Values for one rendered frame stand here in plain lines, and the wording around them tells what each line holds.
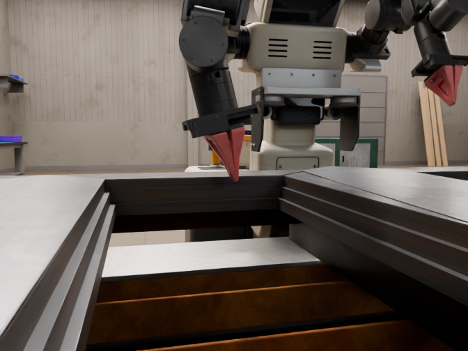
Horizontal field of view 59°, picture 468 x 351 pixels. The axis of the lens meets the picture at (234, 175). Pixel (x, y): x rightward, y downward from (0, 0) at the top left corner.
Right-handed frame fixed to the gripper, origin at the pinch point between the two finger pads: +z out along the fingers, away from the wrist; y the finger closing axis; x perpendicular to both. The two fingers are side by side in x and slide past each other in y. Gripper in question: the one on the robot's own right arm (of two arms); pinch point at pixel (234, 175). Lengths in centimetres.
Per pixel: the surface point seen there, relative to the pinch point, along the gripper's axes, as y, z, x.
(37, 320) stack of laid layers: -18.4, -1.6, -39.2
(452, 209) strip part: 11.0, 3.6, -28.8
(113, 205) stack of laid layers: -17.1, -0.3, 1.0
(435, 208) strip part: 9.9, 3.3, -28.2
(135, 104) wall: 28, -107, 1126
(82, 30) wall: -55, -324, 1128
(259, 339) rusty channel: -5.8, 13.9, -19.5
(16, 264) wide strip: -19.4, -3.6, -36.4
